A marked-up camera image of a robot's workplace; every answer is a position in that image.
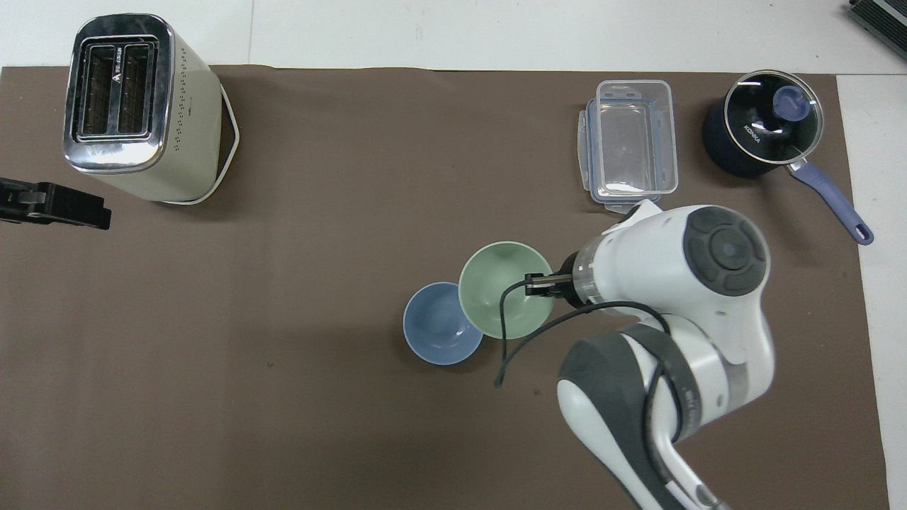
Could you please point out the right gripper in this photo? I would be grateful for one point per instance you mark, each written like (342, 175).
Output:
(564, 285)

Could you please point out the green bowl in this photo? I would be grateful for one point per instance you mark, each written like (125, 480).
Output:
(492, 283)

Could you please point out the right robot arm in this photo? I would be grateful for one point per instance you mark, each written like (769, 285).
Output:
(645, 269)

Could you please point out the blue bowl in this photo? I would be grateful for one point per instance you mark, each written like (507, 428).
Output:
(436, 327)

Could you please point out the clear lid with blue seal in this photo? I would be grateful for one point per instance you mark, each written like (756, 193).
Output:
(585, 142)

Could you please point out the clear plastic container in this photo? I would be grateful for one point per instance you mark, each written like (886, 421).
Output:
(631, 142)

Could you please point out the dark blue saucepan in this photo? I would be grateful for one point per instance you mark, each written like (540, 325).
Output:
(717, 145)

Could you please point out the glass lid with blue knob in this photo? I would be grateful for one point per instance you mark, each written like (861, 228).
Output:
(762, 120)

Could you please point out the cream toaster with chrome top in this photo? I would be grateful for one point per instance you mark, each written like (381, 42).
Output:
(142, 163)

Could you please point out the black ribbed box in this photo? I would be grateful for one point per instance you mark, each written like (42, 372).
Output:
(882, 15)

